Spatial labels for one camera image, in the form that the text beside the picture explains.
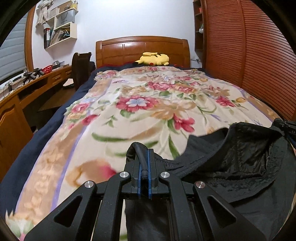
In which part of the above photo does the black jacket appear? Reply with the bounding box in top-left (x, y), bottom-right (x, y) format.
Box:
top-left (124, 122), bottom-right (296, 241)

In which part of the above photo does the floral bed blanket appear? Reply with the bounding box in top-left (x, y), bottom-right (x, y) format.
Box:
top-left (4, 66), bottom-right (278, 240)

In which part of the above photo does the yellow Pikachu plush toy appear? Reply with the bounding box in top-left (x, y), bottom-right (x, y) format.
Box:
top-left (134, 52), bottom-right (170, 66)

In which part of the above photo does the red-brown louvered wardrobe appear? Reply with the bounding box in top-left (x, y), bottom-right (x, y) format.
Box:
top-left (193, 1), bottom-right (295, 121)

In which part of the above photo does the wooden bed headboard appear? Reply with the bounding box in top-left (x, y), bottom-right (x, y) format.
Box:
top-left (95, 36), bottom-right (191, 68)

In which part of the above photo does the dark wooden chair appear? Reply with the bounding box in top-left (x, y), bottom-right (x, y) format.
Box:
top-left (63, 52), bottom-right (96, 90)

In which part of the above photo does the navy blue bed sheet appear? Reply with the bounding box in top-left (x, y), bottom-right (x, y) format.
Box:
top-left (0, 63), bottom-right (139, 212)

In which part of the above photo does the red plastic basket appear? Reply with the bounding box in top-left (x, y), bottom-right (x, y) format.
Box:
top-left (42, 65), bottom-right (53, 74)

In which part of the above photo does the long wooden desk cabinet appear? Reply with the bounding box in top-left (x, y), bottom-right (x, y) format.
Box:
top-left (1, 65), bottom-right (72, 179)

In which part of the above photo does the black tripod on desk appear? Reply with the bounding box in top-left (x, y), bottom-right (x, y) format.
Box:
top-left (22, 68), bottom-right (45, 85)

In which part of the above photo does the grey window blind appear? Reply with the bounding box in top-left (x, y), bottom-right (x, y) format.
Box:
top-left (0, 14), bottom-right (28, 81)

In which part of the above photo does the white wall shelf with books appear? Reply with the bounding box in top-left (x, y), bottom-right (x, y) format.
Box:
top-left (36, 1), bottom-right (78, 49)

